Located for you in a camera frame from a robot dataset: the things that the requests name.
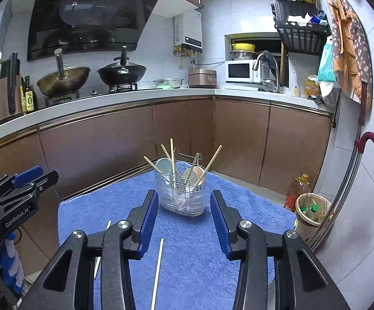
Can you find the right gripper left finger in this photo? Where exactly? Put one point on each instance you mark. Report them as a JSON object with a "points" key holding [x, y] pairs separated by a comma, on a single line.
{"points": [[142, 219]]}

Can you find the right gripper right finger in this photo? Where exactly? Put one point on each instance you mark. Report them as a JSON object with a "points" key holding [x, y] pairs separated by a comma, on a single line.
{"points": [[231, 235]]}

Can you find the white ceramic spoon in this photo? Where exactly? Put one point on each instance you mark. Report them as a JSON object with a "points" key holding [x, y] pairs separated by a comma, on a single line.
{"points": [[190, 177]]}

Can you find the wooden chopstick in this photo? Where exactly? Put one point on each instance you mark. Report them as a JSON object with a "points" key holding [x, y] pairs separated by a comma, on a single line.
{"points": [[157, 271], [165, 151], [173, 164], [195, 160], [165, 177], [215, 155]]}

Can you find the light blue ceramic spoon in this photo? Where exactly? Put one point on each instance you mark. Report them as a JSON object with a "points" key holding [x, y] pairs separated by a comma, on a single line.
{"points": [[164, 165]]}

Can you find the brown kitchen cabinets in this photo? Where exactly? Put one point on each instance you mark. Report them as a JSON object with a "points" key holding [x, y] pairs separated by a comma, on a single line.
{"points": [[264, 143]]}

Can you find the chrome kitchen faucet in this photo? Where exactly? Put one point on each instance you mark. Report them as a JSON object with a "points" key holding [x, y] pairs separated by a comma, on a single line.
{"points": [[266, 73]]}

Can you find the left blue gloved hand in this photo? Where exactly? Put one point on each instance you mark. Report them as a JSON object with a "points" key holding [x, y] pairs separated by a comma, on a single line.
{"points": [[11, 268]]}

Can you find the blue towel mat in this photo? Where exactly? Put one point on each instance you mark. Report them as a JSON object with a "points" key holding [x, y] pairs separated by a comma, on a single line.
{"points": [[194, 273]]}

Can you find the cooking oil bottle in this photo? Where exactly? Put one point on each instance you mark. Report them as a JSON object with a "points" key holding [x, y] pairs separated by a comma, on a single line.
{"points": [[299, 186]]}

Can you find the woven waste basket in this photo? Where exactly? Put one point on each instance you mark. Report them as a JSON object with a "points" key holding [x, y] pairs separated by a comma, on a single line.
{"points": [[310, 210]]}

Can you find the olive oil bottle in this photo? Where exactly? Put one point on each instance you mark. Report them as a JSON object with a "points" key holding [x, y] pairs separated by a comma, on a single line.
{"points": [[29, 95]]}

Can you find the knife block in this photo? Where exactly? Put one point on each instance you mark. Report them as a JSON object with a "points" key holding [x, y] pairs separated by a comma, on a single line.
{"points": [[10, 95]]}

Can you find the brown rice cooker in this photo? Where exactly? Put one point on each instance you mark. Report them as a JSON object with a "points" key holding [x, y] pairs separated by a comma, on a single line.
{"points": [[202, 78]]}

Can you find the black wok with lid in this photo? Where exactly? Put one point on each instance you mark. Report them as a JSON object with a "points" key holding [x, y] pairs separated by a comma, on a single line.
{"points": [[121, 71]]}

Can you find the white microwave oven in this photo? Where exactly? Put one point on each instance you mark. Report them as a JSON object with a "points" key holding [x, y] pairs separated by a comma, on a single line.
{"points": [[242, 71]]}

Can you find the yellow detergent bag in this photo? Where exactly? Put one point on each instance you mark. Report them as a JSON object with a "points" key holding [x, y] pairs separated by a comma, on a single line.
{"points": [[312, 86]]}

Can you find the yellow lidded pot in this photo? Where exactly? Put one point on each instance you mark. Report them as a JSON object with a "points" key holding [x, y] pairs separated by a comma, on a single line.
{"points": [[243, 47]]}

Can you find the teal plastic bag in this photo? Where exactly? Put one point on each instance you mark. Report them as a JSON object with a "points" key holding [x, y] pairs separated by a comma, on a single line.
{"points": [[325, 71]]}

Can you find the white water heater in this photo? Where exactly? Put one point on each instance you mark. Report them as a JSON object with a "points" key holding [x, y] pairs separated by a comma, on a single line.
{"points": [[188, 30]]}

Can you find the black range hood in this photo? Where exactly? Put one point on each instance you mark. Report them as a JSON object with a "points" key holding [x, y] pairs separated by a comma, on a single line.
{"points": [[86, 25]]}

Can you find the brown patterned apron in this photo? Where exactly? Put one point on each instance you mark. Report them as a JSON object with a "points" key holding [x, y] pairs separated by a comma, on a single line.
{"points": [[351, 53]]}

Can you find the clear utensil holder wire rack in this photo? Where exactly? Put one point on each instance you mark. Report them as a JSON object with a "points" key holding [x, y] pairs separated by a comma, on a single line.
{"points": [[182, 200]]}

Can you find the brass wok with handle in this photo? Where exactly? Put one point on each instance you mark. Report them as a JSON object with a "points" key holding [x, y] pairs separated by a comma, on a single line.
{"points": [[65, 80]]}

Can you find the maroon handled umbrella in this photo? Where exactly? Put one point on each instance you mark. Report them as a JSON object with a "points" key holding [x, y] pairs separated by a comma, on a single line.
{"points": [[347, 182]]}

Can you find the black wall dish rack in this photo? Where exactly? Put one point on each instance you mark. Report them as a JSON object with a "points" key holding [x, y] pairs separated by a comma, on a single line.
{"points": [[301, 25]]}

